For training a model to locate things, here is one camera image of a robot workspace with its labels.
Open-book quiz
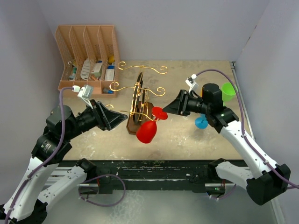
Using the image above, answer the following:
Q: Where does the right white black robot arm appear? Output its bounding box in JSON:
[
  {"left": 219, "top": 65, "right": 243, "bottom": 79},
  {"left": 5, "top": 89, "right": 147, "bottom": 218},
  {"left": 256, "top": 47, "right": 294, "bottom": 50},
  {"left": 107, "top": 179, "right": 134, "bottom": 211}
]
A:
[{"left": 163, "top": 84, "right": 291, "bottom": 205}]

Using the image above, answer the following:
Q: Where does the black metal base frame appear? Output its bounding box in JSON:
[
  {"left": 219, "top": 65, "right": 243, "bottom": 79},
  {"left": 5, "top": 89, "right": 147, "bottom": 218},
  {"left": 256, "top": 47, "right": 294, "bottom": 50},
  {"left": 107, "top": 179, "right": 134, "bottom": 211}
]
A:
[{"left": 46, "top": 159, "right": 250, "bottom": 194}]

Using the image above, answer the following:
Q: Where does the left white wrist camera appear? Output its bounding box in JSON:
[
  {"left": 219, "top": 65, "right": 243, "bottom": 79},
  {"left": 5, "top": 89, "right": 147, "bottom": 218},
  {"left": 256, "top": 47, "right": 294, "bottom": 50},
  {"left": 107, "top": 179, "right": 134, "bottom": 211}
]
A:
[{"left": 72, "top": 84, "right": 93, "bottom": 107}]

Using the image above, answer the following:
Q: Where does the pink plastic desk organizer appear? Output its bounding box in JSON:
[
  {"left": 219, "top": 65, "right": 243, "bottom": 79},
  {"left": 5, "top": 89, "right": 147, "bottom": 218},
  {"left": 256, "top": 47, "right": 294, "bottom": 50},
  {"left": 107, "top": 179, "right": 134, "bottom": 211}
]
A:
[{"left": 55, "top": 25, "right": 120, "bottom": 98}]

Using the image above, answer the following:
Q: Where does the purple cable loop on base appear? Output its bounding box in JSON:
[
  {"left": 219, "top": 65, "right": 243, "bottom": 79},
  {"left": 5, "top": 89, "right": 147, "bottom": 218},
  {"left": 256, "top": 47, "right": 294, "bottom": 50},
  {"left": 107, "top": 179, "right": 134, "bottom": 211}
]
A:
[{"left": 78, "top": 172, "right": 128, "bottom": 207}]

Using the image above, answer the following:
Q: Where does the gold wire wine glass rack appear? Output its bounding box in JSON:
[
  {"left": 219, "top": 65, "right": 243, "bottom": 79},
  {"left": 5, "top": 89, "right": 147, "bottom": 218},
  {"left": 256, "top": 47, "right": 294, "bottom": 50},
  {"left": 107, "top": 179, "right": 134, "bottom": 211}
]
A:
[{"left": 109, "top": 61, "right": 168, "bottom": 135}]

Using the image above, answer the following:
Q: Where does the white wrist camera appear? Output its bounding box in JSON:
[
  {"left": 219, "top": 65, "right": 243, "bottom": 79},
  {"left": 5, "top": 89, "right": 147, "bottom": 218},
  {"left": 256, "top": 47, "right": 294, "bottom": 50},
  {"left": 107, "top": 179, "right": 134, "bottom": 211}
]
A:
[
  {"left": 72, "top": 84, "right": 93, "bottom": 107},
  {"left": 185, "top": 74, "right": 199, "bottom": 93}
]

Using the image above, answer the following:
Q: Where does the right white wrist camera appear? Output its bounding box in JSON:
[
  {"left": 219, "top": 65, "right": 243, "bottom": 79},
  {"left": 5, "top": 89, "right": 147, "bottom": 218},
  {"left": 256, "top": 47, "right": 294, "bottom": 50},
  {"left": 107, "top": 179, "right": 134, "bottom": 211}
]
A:
[{"left": 185, "top": 74, "right": 199, "bottom": 93}]

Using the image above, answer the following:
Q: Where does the blue plastic wine glass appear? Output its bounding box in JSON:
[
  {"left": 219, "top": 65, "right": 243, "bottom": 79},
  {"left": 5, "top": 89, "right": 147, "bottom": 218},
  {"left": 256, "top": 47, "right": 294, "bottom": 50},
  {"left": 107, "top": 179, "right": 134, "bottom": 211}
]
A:
[{"left": 194, "top": 114, "right": 208, "bottom": 129}]

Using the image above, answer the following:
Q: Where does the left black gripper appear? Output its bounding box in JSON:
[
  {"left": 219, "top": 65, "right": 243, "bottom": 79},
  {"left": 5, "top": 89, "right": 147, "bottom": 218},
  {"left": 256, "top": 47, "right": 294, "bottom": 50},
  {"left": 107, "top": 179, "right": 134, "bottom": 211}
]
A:
[{"left": 64, "top": 98, "right": 128, "bottom": 140}]

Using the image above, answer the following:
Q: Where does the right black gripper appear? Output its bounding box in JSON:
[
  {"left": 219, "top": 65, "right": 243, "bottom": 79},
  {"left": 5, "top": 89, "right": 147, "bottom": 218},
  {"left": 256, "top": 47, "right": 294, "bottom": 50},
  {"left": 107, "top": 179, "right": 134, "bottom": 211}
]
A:
[{"left": 163, "top": 89, "right": 210, "bottom": 117}]

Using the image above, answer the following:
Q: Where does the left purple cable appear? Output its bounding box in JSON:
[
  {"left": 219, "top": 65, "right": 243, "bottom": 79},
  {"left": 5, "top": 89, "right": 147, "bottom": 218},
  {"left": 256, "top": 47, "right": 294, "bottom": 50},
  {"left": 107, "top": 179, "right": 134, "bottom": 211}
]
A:
[{"left": 4, "top": 86, "right": 80, "bottom": 224}]

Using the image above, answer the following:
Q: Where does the red plastic wine glass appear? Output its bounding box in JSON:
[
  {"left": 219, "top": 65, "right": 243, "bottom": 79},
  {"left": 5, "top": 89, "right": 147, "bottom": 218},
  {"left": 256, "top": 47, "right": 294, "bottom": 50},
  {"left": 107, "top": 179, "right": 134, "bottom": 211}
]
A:
[{"left": 136, "top": 107, "right": 168, "bottom": 144}]

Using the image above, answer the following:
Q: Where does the green plastic wine glass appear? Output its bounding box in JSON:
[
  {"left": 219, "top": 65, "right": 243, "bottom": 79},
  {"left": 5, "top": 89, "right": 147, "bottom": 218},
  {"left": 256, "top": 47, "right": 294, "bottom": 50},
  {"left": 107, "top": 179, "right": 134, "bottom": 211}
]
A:
[{"left": 221, "top": 83, "right": 238, "bottom": 102}]

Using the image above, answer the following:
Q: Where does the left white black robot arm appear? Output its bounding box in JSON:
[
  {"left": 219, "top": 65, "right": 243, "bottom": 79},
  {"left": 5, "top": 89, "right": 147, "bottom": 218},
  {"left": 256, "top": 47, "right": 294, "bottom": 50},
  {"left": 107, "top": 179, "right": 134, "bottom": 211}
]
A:
[{"left": 0, "top": 100, "right": 128, "bottom": 224}]

